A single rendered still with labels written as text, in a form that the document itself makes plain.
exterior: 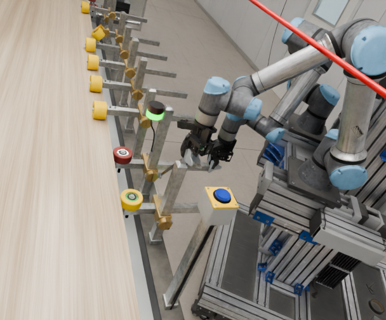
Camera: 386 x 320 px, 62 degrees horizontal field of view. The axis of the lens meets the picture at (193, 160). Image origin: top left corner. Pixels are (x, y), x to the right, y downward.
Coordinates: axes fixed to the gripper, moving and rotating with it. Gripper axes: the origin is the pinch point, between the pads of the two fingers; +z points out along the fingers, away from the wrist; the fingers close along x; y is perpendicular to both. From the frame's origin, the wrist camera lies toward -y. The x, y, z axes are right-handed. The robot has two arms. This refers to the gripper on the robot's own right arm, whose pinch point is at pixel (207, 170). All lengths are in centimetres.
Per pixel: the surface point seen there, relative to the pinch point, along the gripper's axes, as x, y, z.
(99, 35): 121, -42, -11
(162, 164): -1.4, -24.0, -3.8
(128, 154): -1.3, -39.6, -8.7
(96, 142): 6, -52, -8
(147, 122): 16.6, -29.2, -13.5
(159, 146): -5.6, -29.1, -16.8
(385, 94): -80, -36, -82
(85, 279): -55, -59, -8
